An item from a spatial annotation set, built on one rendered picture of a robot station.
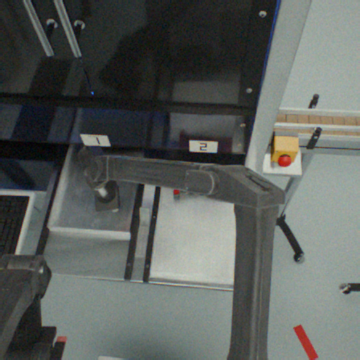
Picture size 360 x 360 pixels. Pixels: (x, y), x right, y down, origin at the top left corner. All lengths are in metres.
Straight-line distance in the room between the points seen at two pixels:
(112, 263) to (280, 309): 1.11
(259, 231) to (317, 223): 1.65
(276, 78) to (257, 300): 0.52
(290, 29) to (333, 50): 2.19
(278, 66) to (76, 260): 0.80
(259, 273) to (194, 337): 1.41
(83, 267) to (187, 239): 0.33
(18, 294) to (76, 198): 0.69
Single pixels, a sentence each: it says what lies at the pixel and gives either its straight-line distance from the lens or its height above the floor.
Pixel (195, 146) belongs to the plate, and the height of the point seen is 1.02.
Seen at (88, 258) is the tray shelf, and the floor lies 0.88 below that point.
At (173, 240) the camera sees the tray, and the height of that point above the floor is 0.88.
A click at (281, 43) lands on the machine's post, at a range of 0.90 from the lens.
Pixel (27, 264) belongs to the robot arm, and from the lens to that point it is 0.75.
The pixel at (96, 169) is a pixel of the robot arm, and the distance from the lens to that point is 0.96.
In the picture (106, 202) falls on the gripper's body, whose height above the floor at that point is 1.05.
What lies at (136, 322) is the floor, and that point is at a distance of 2.08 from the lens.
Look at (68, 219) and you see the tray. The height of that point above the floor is 0.88.
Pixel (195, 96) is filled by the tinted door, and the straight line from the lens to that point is 1.04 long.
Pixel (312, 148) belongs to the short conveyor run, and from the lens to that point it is 1.41.
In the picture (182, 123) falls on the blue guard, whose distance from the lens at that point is 1.12.
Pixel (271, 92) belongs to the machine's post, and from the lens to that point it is 1.01.
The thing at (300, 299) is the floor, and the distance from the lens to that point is 2.14.
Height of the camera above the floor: 2.03
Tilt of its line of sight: 63 degrees down
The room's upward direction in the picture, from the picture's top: 6 degrees counter-clockwise
